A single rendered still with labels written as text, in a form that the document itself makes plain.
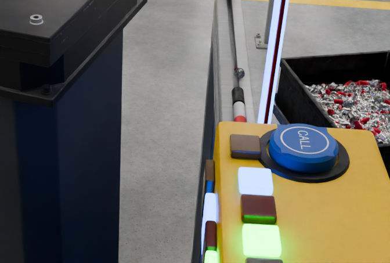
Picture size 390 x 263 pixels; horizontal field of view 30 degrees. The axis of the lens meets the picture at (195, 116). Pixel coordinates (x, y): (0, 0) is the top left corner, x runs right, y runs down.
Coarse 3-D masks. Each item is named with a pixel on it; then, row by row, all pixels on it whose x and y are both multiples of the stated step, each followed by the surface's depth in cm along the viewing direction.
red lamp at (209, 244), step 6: (210, 222) 39; (210, 228) 39; (204, 234) 40; (210, 234) 39; (204, 240) 39; (210, 240) 38; (204, 246) 39; (210, 246) 38; (216, 246) 38; (204, 252) 38; (204, 258) 38
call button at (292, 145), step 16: (288, 128) 43; (304, 128) 43; (320, 128) 43; (272, 144) 42; (288, 144) 42; (304, 144) 42; (320, 144) 42; (336, 144) 42; (288, 160) 41; (304, 160) 41; (320, 160) 41
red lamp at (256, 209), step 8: (240, 200) 38; (248, 200) 38; (256, 200) 38; (264, 200) 38; (272, 200) 38; (248, 208) 37; (256, 208) 37; (264, 208) 37; (272, 208) 37; (248, 216) 37; (256, 216) 37; (264, 216) 37; (272, 216) 37; (272, 224) 37
